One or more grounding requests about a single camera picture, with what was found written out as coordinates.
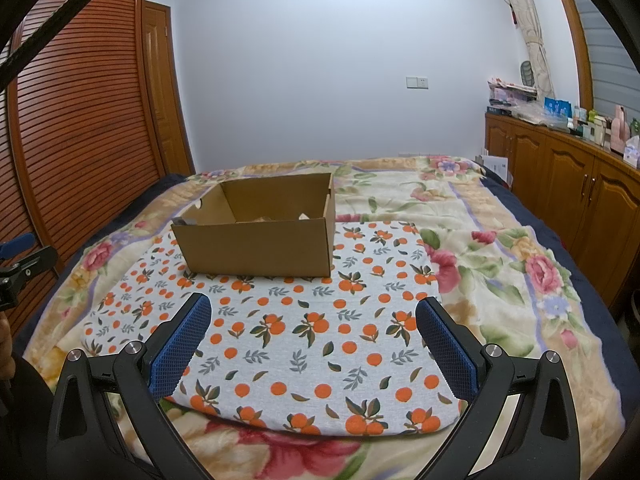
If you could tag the blue printed box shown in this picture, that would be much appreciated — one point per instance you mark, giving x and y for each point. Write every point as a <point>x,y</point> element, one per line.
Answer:
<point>557,107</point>

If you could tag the clear plastic bag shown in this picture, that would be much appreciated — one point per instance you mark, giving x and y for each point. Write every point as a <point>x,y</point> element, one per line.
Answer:
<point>540,121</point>

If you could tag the tissue box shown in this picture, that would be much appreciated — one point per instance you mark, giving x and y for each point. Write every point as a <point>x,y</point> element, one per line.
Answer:
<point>632,152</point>

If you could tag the small grey fan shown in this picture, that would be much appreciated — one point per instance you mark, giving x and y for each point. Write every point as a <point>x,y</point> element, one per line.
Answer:
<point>527,74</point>

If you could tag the grey window blind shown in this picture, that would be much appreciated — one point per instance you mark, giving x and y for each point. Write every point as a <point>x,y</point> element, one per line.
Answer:
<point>610,60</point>

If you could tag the wooden door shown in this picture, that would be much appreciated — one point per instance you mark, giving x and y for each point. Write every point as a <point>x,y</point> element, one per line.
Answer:
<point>167,90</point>

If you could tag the bed with navy sheet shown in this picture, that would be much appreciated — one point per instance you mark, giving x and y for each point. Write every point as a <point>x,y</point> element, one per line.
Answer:
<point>575,250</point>

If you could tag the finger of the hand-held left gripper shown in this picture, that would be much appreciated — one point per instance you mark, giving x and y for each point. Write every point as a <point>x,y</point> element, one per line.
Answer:
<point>17,246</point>
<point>37,262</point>

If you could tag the wooden cabinet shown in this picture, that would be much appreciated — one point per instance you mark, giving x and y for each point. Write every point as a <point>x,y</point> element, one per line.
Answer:
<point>560,180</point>

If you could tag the wooden window frame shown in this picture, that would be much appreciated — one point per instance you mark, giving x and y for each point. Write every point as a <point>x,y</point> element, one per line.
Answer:
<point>575,35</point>

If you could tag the louvered wooden wardrobe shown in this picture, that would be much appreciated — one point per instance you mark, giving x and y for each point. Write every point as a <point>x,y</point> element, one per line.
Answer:
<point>80,135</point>

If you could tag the cream curtain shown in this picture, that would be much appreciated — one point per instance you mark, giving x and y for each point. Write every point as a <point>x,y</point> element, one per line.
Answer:
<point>530,35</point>

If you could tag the white wall switch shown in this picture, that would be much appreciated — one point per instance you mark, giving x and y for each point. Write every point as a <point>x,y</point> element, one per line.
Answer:
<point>417,82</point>

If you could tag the cluster of small cosmetic bottles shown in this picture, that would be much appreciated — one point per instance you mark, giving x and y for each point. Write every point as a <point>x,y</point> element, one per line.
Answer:
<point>590,129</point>

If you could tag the brown cardboard box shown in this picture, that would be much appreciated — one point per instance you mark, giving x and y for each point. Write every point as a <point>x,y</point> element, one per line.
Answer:
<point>255,250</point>

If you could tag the pink bottle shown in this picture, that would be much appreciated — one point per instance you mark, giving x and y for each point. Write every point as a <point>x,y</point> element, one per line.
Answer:
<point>621,130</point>

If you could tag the orange fruit print cushion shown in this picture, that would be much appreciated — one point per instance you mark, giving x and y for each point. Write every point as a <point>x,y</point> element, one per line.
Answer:
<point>300,360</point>

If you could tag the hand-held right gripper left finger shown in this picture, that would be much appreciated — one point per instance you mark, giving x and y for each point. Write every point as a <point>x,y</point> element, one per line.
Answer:
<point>182,345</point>

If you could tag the pile of pink papers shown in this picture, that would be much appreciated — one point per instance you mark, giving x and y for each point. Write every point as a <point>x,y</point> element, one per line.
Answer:
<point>510,96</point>

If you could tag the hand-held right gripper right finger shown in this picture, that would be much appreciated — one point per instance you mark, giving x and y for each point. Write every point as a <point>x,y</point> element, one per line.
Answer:
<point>447,355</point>

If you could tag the white paper sheets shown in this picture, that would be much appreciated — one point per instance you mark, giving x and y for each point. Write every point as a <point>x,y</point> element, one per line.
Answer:
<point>494,167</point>

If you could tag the floral blanket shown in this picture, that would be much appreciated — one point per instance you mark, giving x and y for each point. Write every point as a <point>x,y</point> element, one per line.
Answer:
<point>500,280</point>

